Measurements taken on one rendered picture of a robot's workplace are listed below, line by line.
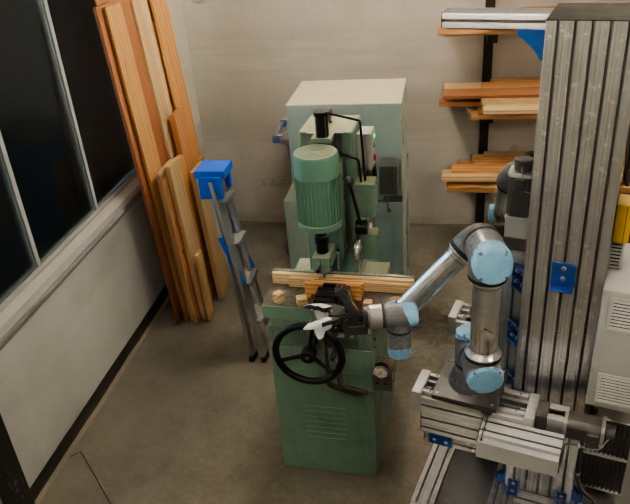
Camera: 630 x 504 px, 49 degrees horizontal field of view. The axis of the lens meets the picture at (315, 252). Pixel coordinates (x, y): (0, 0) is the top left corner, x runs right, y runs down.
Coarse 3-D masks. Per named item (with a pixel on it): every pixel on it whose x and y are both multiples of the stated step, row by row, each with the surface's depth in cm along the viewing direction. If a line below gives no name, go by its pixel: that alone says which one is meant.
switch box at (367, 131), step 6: (366, 126) 287; (372, 126) 286; (366, 132) 280; (372, 132) 282; (366, 138) 280; (372, 138) 282; (360, 144) 282; (366, 144) 281; (372, 144) 283; (360, 150) 283; (366, 150) 282; (372, 150) 284; (360, 156) 284; (366, 156) 284; (372, 156) 284; (360, 162) 285; (366, 162) 285; (372, 162) 285; (366, 168) 286; (372, 168) 286
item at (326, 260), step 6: (330, 246) 283; (330, 252) 279; (312, 258) 276; (318, 258) 275; (324, 258) 275; (330, 258) 278; (318, 264) 277; (324, 264) 276; (330, 264) 278; (324, 270) 277; (330, 270) 279
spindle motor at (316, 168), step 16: (320, 144) 265; (304, 160) 252; (320, 160) 251; (336, 160) 256; (304, 176) 255; (320, 176) 254; (336, 176) 258; (304, 192) 259; (320, 192) 257; (336, 192) 261; (304, 208) 262; (320, 208) 260; (336, 208) 264; (304, 224) 267; (320, 224) 264; (336, 224) 266
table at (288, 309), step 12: (276, 288) 290; (288, 288) 289; (300, 288) 288; (264, 300) 282; (288, 300) 281; (312, 300) 279; (384, 300) 276; (264, 312) 280; (276, 312) 279; (288, 312) 277; (300, 312) 276
